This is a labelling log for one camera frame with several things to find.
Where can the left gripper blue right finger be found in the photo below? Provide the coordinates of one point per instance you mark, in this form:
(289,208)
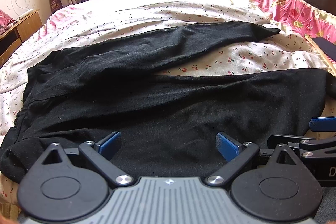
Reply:
(228,147)

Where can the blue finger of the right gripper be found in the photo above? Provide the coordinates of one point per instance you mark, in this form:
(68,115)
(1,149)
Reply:
(323,124)

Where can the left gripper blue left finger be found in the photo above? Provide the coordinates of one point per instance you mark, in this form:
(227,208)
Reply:
(109,145)

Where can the black pants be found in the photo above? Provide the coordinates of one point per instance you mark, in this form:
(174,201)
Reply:
(168,123)

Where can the pink floral quilt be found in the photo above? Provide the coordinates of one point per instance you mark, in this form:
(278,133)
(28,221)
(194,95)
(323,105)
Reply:
(301,17)

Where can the cherry print white bedsheet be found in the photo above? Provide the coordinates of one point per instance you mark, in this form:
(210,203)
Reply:
(102,20)

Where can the wooden side cabinet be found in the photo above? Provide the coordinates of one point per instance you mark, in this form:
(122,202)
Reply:
(21,31)

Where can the pink cloth television cover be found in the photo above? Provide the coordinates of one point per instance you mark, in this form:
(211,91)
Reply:
(6,22)

